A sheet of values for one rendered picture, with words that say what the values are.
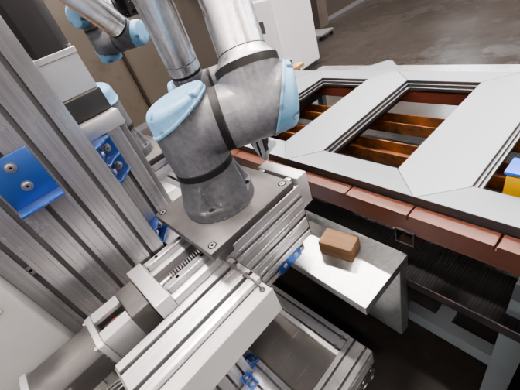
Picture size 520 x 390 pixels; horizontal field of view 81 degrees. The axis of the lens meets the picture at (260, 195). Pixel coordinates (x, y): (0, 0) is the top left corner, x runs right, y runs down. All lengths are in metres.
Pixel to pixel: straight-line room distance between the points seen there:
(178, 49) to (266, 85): 0.28
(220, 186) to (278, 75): 0.22
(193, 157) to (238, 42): 0.20
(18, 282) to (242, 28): 0.59
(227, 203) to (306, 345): 0.87
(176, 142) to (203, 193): 0.11
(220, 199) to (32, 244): 0.34
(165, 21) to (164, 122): 0.27
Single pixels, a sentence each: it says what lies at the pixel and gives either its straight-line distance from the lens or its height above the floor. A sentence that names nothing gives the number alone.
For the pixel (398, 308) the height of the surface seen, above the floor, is 0.46.
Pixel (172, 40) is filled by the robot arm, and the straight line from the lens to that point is 0.73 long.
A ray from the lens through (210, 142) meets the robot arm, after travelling 0.52.
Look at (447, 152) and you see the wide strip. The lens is 0.99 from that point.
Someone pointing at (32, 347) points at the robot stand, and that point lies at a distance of 0.73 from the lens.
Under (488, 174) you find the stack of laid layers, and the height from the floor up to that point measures 0.83.
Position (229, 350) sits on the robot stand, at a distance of 0.57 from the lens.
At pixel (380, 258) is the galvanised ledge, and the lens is 0.91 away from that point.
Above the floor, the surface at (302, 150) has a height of 0.85.
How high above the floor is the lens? 1.39
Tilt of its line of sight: 36 degrees down
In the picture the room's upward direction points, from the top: 21 degrees counter-clockwise
